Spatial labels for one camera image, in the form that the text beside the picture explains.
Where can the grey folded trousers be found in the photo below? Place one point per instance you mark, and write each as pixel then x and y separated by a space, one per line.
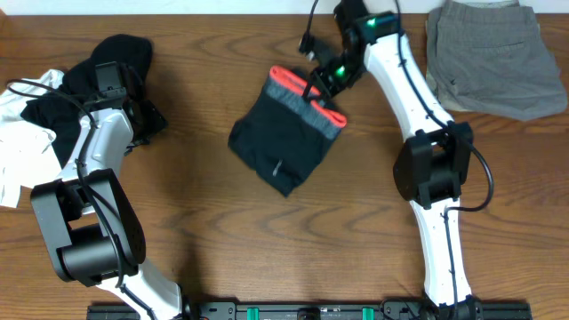
pixel 490 58

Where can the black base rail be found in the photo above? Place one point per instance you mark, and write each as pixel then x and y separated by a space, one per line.
pixel 394 309

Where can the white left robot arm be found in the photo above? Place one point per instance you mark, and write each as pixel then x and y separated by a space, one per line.
pixel 90 230

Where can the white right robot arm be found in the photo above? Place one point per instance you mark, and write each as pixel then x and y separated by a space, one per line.
pixel 433 163

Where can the black leggings with coral waistband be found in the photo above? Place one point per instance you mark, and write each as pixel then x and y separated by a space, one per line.
pixel 285 136

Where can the white t-shirt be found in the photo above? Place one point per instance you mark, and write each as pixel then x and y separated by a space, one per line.
pixel 27 155

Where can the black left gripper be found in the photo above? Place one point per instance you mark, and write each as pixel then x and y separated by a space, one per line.
pixel 156 120

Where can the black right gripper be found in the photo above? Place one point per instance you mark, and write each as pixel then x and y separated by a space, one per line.
pixel 319 75

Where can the black garment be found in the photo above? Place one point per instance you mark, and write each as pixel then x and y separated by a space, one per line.
pixel 62 117

